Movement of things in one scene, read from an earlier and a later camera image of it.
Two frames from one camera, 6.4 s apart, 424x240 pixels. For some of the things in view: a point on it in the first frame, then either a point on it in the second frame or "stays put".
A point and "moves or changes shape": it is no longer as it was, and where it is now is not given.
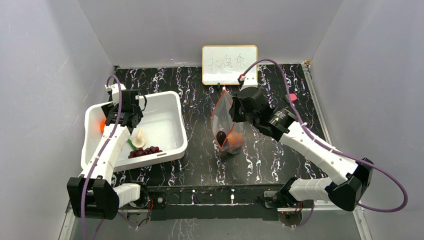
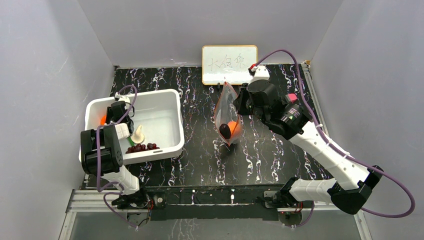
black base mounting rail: (233, 202) stays put
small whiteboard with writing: (223, 65) stays put
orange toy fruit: (235, 139) → (234, 127)
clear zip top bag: (229, 135) moves or changes shape
